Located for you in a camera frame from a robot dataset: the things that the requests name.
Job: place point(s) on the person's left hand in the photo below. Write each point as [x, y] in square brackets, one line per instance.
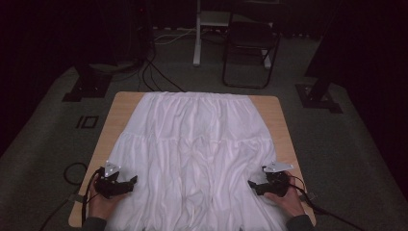
[102, 205]

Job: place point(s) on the white desk frame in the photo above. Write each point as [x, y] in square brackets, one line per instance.
[197, 38]

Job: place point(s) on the grey tape piece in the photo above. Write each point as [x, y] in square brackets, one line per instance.
[310, 195]
[75, 198]

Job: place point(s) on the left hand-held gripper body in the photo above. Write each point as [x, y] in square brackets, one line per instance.
[109, 184]

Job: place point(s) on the black stand base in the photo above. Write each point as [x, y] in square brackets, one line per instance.
[316, 99]
[88, 86]

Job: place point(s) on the white skirt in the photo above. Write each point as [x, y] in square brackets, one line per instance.
[195, 160]

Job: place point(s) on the person's right hand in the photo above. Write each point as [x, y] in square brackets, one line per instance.
[288, 200]

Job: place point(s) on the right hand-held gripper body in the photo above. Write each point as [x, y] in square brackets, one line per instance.
[275, 184]

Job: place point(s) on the black folding chair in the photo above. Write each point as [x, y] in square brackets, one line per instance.
[250, 38]

